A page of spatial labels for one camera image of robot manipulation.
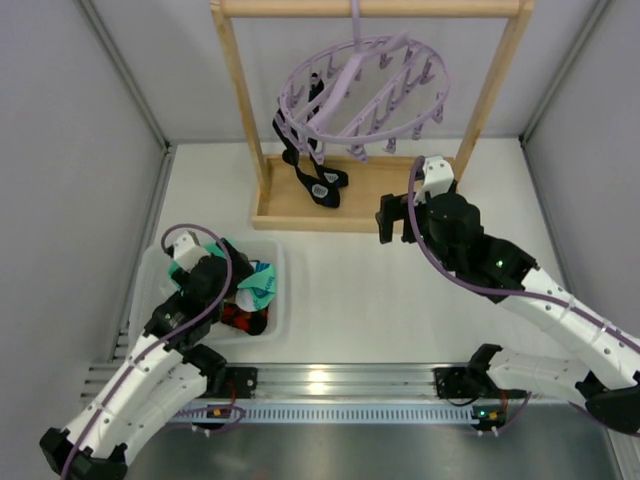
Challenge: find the green sock back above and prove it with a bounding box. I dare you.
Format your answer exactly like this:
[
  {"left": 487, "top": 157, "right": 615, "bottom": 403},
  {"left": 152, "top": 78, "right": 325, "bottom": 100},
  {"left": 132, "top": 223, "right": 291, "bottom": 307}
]
[{"left": 167, "top": 238, "right": 279, "bottom": 313}]

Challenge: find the black sock with grey patch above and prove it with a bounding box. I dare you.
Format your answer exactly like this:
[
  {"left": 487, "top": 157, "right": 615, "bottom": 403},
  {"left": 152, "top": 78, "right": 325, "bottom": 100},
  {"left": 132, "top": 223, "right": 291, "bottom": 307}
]
[{"left": 272, "top": 108, "right": 341, "bottom": 209}]

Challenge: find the purple round clip hanger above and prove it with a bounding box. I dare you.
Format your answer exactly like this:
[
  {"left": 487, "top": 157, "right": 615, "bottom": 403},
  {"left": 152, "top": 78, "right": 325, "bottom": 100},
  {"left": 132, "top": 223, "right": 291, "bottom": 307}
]
[{"left": 273, "top": 1, "right": 451, "bottom": 163}]

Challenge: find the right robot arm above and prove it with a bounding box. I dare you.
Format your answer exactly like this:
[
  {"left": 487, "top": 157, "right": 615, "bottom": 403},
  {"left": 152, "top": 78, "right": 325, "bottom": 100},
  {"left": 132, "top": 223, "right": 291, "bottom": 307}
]
[{"left": 375, "top": 192, "right": 639, "bottom": 435}]

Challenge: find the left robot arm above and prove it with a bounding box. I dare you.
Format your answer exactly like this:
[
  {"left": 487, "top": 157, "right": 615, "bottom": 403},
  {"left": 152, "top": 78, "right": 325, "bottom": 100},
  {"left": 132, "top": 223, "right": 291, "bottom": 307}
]
[{"left": 39, "top": 243, "right": 254, "bottom": 479}]

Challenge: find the wooden hanger rack stand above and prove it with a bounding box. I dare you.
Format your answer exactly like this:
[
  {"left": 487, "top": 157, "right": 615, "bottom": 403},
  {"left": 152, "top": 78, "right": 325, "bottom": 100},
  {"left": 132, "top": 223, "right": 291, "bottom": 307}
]
[{"left": 210, "top": 1, "right": 534, "bottom": 233}]

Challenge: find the white plastic basket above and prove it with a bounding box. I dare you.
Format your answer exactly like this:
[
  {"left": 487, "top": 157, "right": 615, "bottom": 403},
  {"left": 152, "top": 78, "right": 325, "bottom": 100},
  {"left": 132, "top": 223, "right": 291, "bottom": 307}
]
[{"left": 128, "top": 236, "right": 287, "bottom": 347}]

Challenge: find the red black argyle sock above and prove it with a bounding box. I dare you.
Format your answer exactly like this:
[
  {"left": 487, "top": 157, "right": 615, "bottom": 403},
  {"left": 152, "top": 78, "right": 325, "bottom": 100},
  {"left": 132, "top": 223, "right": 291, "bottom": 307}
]
[{"left": 221, "top": 303, "right": 269, "bottom": 336}]

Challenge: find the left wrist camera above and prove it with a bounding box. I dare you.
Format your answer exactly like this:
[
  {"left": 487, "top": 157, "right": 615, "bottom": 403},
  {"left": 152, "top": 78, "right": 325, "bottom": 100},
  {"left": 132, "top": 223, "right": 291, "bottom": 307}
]
[{"left": 167, "top": 230, "right": 209, "bottom": 272}]

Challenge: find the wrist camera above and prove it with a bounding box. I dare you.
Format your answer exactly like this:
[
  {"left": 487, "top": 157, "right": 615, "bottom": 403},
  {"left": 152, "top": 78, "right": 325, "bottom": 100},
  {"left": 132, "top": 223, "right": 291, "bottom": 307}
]
[
  {"left": 167, "top": 230, "right": 209, "bottom": 272},
  {"left": 413, "top": 155, "right": 455, "bottom": 203}
]

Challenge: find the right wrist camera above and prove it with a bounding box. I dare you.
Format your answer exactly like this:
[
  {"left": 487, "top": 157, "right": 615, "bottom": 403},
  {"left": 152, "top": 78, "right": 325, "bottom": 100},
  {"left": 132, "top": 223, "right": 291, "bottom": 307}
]
[{"left": 413, "top": 155, "right": 455, "bottom": 203}]

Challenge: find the aluminium mounting rail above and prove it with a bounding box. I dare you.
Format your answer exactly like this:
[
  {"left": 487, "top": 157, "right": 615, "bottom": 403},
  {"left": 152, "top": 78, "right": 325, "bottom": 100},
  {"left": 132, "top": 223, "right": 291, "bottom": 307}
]
[{"left": 79, "top": 362, "right": 626, "bottom": 426}]

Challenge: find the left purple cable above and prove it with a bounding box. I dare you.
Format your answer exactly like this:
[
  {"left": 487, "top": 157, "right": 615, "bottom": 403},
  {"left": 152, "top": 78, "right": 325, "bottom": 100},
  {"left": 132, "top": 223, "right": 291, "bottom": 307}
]
[{"left": 59, "top": 223, "right": 247, "bottom": 480}]

